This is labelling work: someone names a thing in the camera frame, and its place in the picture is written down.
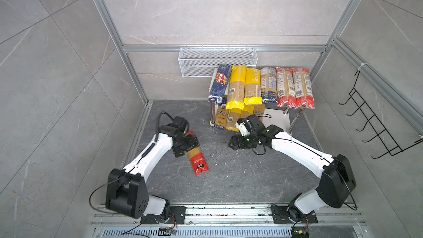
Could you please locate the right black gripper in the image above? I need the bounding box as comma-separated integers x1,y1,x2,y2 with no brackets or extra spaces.
227,133,258,151

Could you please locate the yellow Pastatime spaghetti bag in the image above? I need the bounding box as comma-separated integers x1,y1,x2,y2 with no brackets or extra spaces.
244,68,262,106

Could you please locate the red label spaghetti bag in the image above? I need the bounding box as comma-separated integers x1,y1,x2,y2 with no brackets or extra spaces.
276,67,296,108

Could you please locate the blue Barilla spaghetti pack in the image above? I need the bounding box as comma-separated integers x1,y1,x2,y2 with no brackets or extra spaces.
208,65,232,105

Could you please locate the blue end spaghetti bag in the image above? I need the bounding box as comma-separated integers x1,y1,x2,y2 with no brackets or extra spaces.
261,67,278,104

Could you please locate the Ankara blue spaghetti bag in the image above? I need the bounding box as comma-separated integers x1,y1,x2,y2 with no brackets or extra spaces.
253,104,265,121

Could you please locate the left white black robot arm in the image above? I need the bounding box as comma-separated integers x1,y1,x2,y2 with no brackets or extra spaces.
97,111,199,222

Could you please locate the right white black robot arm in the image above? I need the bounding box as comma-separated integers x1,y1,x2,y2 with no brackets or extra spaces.
229,115,356,223

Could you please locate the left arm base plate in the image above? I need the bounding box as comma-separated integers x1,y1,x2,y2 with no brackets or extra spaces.
141,206,187,225

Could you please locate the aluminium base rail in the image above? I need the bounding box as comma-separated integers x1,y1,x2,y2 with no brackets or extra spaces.
82,203,372,238

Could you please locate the white wire mesh basket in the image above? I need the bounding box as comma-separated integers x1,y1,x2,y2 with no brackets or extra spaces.
178,46,258,78

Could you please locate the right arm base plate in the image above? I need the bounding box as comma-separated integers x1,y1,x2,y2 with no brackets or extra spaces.
270,205,318,224

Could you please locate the black wire hook rack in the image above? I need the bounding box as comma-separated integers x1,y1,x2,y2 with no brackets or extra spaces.
339,71,423,160

